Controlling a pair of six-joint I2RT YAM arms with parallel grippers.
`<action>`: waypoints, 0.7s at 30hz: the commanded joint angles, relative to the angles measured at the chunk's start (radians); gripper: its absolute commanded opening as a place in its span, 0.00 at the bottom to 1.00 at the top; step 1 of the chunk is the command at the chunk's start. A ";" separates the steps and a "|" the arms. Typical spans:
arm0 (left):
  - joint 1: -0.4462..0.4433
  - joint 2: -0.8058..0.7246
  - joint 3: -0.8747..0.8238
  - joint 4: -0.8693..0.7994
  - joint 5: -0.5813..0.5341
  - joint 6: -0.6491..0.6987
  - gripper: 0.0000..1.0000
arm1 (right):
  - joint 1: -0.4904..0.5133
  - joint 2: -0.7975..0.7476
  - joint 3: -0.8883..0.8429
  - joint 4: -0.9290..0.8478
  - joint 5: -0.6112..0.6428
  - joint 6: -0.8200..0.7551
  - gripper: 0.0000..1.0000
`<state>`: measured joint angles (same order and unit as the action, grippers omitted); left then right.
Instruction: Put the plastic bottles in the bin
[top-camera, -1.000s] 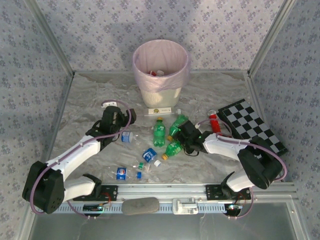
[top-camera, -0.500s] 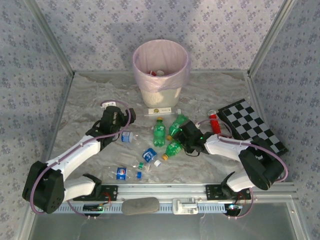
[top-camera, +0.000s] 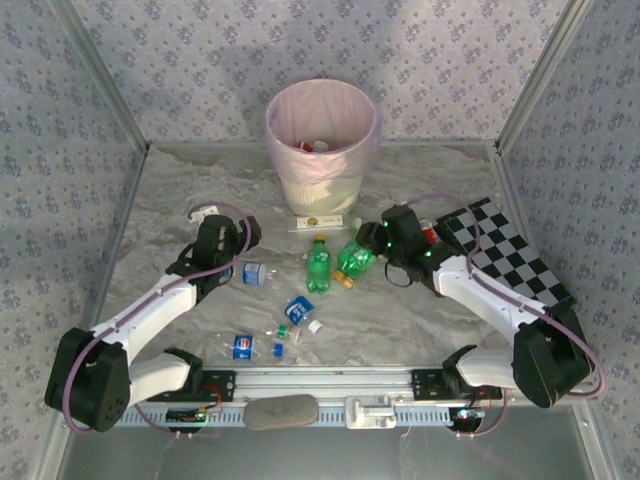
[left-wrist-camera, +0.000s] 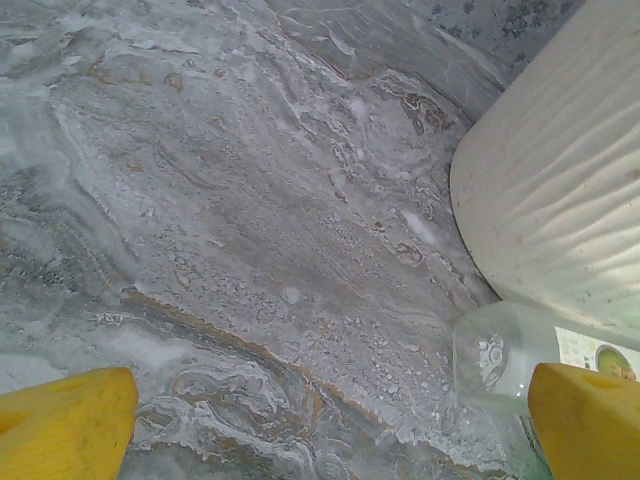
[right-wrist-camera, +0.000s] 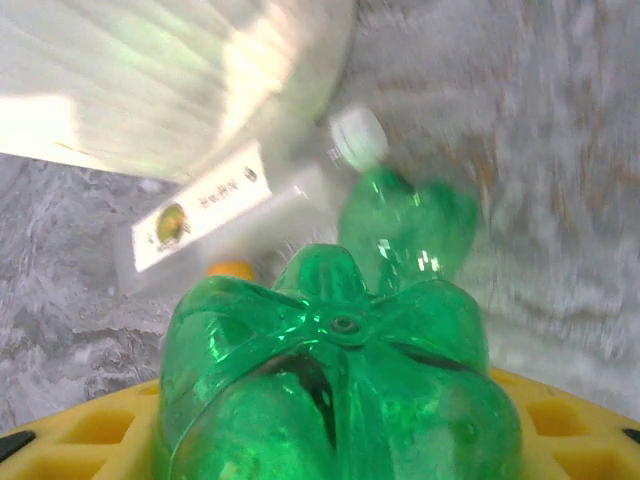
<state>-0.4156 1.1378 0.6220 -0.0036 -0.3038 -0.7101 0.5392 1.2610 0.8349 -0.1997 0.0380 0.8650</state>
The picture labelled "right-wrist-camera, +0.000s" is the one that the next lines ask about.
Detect green bottle yellow cap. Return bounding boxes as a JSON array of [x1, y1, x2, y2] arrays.
[[152, 243, 524, 480], [205, 259, 256, 281]]

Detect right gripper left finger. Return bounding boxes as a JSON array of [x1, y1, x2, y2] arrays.
[[0, 377, 169, 480]]

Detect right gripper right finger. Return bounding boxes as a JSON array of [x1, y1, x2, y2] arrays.
[[487, 367, 640, 480]]

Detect white ribbed waste bin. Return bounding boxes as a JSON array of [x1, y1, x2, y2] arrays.
[[0, 0, 359, 184]]

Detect green bottle white cap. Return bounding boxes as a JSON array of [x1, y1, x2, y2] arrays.
[[327, 105, 481, 296]]

